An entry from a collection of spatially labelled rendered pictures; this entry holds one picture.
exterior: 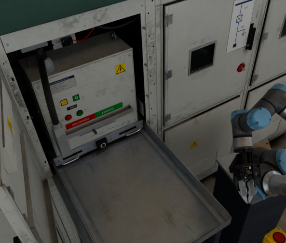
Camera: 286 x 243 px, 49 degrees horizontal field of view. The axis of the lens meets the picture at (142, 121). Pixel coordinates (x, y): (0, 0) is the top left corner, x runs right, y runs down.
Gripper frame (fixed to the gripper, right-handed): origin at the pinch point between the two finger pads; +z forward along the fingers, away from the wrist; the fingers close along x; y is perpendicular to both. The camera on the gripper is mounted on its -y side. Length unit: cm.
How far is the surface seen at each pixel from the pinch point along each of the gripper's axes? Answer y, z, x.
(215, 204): -21.4, 3.0, -5.7
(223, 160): -52, -18, 11
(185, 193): -31.1, -2.1, -16.9
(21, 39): 11, -62, -84
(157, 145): -51, -28, -26
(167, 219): -24.5, 8.5, -27.8
